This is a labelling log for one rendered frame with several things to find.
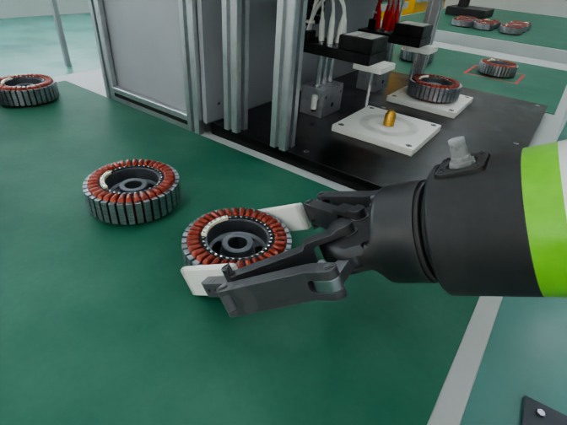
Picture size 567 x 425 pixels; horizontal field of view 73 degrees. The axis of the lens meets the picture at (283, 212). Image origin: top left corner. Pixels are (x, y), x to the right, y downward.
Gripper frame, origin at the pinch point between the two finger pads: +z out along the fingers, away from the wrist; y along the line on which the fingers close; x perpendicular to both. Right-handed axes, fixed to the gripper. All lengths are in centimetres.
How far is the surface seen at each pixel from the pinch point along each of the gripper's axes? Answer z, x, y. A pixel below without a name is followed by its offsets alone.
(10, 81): 57, -34, -14
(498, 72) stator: -12, 7, -114
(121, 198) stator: 11.9, -8.7, 2.4
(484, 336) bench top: -19.9, 14.1, -5.1
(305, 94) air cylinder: 10.4, -10.2, -40.3
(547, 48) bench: -23, 16, -198
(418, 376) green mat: -16.3, 11.8, 2.8
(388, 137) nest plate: -4.0, 1.0, -36.6
